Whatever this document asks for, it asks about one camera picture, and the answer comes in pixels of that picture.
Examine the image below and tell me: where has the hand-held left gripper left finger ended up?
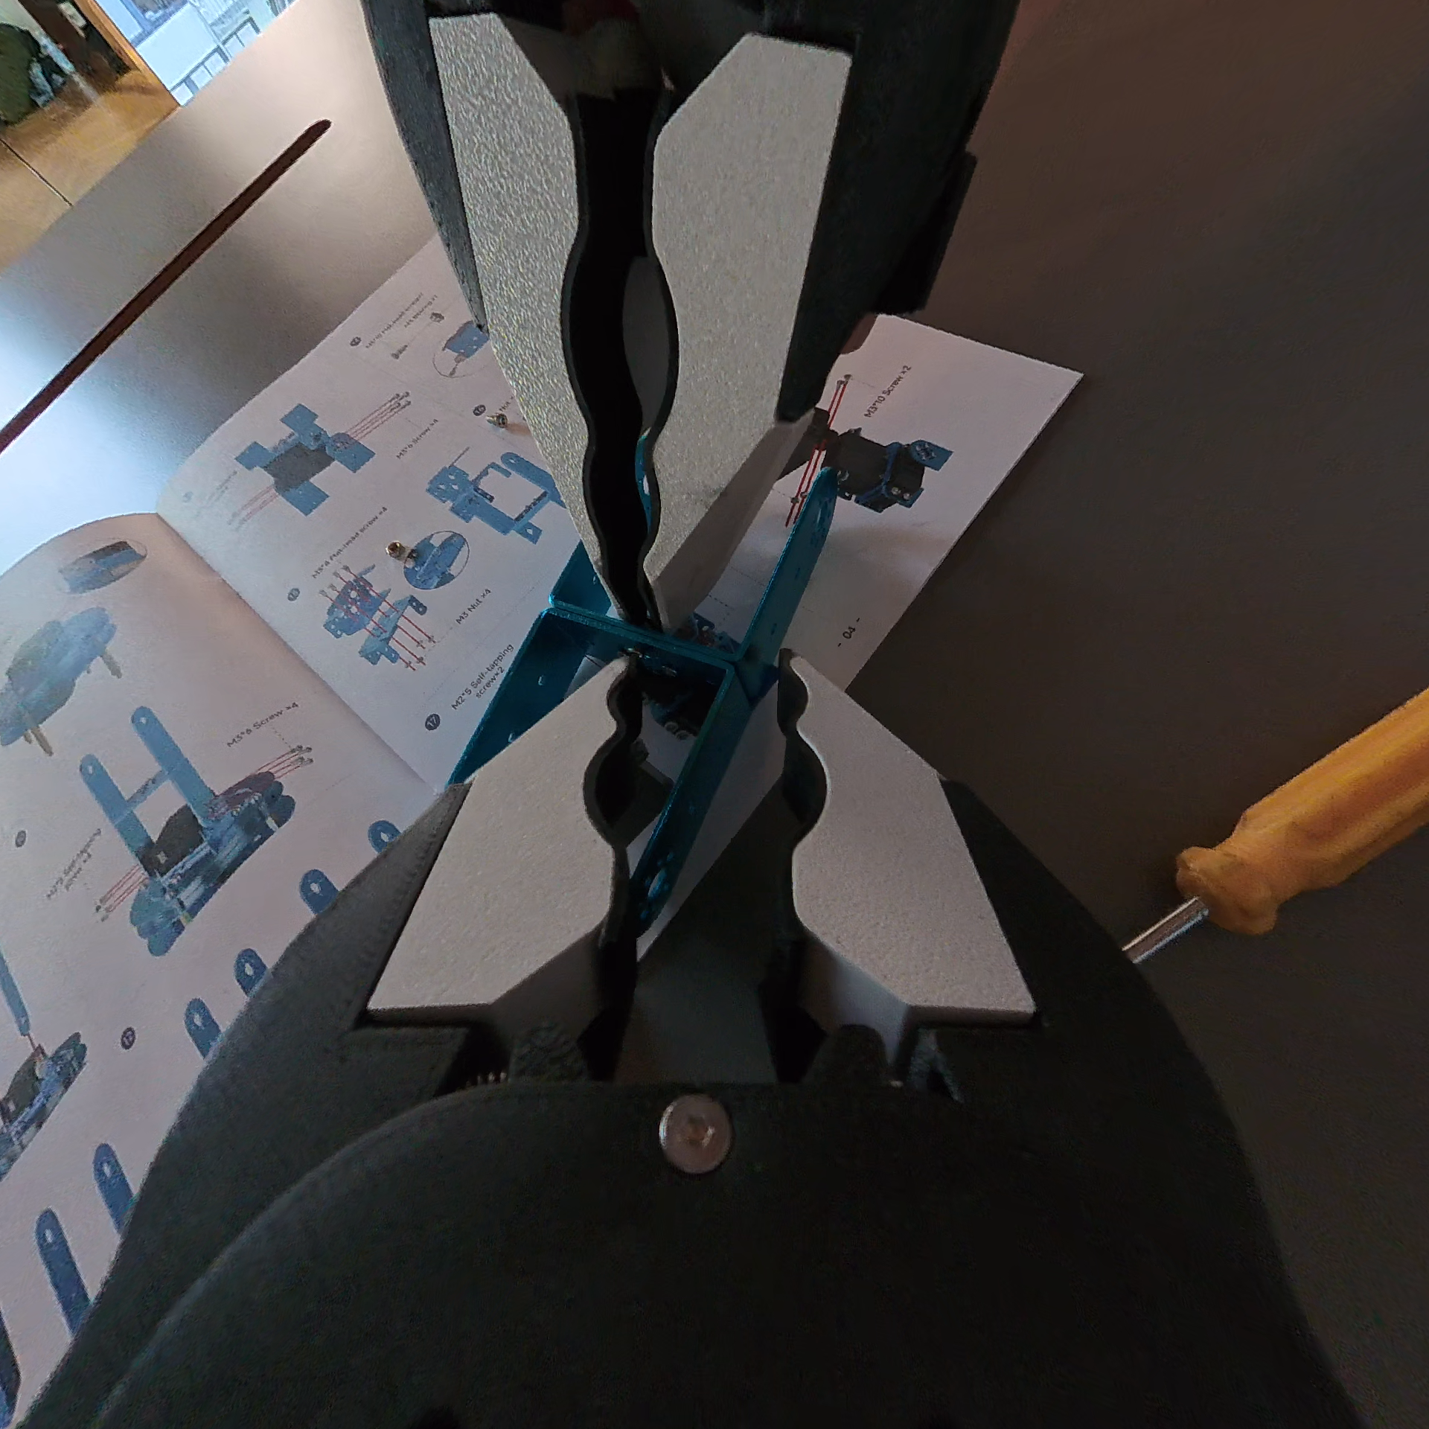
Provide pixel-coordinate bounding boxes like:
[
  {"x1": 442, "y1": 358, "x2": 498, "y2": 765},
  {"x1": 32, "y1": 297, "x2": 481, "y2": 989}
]
[{"x1": 366, "y1": 654, "x2": 643, "y2": 1084}]

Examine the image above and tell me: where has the printed instruction manual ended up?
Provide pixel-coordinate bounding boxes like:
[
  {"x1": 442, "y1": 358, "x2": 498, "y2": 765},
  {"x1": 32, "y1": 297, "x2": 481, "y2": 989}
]
[{"x1": 0, "y1": 229, "x2": 1083, "y2": 1420}]

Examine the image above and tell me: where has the grey desk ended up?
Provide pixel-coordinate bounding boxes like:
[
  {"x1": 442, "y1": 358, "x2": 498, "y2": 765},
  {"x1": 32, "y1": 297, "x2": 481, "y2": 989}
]
[{"x1": 0, "y1": 0, "x2": 1429, "y2": 1429}]

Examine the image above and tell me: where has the yellow handled screwdriver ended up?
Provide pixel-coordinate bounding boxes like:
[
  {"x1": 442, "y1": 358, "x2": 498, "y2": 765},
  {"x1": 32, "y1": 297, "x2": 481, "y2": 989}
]
[{"x1": 1121, "y1": 686, "x2": 1429, "y2": 965}]

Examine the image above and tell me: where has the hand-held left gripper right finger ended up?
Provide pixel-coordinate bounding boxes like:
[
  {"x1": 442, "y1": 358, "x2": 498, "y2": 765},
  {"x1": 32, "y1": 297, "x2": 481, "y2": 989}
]
[{"x1": 764, "y1": 649, "x2": 1037, "y2": 1084}]

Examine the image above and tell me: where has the blue metal bracket assembly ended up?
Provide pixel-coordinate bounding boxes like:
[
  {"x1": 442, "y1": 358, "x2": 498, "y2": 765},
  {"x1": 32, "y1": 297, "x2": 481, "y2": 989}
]
[{"x1": 445, "y1": 429, "x2": 840, "y2": 940}]

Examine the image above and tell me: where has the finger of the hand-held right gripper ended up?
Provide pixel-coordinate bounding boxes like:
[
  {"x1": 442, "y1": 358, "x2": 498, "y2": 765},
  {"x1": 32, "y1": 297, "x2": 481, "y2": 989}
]
[
  {"x1": 619, "y1": 35, "x2": 855, "y2": 627},
  {"x1": 428, "y1": 13, "x2": 643, "y2": 627}
]

